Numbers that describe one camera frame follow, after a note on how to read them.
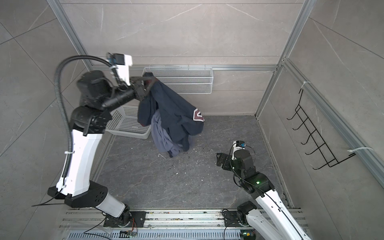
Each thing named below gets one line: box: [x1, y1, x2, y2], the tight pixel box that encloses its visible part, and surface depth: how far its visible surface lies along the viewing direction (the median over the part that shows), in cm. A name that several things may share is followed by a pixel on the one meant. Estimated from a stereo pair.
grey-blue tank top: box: [151, 109, 185, 158], surface depth 71 cm
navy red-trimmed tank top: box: [137, 72, 205, 158], surface depth 65 cm
